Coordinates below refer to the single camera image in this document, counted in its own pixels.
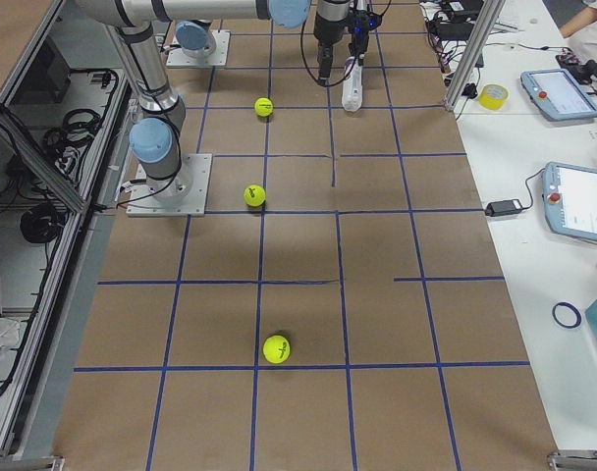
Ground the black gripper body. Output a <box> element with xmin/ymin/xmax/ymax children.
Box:
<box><xmin>347</xmin><ymin>1</ymin><xmax>380</xmax><ymax>54</ymax></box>
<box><xmin>313</xmin><ymin>0</ymin><xmax>350</xmax><ymax>47</ymax></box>

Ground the white tennis ball can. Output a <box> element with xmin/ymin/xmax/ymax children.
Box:
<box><xmin>342</xmin><ymin>57</ymin><xmax>363</xmax><ymax>113</ymax></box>

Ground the yellow Head tennis ball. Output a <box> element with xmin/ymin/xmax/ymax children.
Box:
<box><xmin>253</xmin><ymin>97</ymin><xmax>274</xmax><ymax>118</ymax></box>

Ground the yellow tennis ball near base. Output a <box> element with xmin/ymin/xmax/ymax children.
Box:
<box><xmin>244</xmin><ymin>184</ymin><xmax>266</xmax><ymax>208</ymax></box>

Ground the yellow Wilson tennis ball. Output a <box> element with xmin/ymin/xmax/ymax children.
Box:
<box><xmin>262</xmin><ymin>334</ymin><xmax>291</xmax><ymax>364</ymax></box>

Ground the yellow tape roll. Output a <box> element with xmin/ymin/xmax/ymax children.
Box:
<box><xmin>478</xmin><ymin>83</ymin><xmax>509</xmax><ymax>111</ymax></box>

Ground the blue teach pendant far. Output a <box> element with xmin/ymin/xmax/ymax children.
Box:
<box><xmin>520</xmin><ymin>69</ymin><xmax>597</xmax><ymax>121</ymax></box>

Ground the blue teach pendant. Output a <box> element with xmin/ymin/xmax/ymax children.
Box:
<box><xmin>541</xmin><ymin>162</ymin><xmax>597</xmax><ymax>243</ymax></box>
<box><xmin>520</xmin><ymin>69</ymin><xmax>597</xmax><ymax>121</ymax></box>

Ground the black power brick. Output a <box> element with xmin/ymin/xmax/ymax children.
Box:
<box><xmin>484</xmin><ymin>199</ymin><xmax>523</xmax><ymax>217</ymax></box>

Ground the blue teach pendant near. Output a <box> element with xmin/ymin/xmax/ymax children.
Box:
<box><xmin>541</xmin><ymin>162</ymin><xmax>597</xmax><ymax>243</ymax></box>

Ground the aluminium frame post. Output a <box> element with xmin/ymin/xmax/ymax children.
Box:
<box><xmin>444</xmin><ymin>0</ymin><xmax>505</xmax><ymax>111</ymax></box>

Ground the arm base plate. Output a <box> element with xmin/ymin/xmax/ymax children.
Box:
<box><xmin>166</xmin><ymin>29</ymin><xmax>231</xmax><ymax>69</ymax></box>
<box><xmin>126</xmin><ymin>153</ymin><xmax>212</xmax><ymax>217</ymax></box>

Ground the blue tape ring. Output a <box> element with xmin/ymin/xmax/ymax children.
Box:
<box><xmin>552</xmin><ymin>301</ymin><xmax>582</xmax><ymax>330</ymax></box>

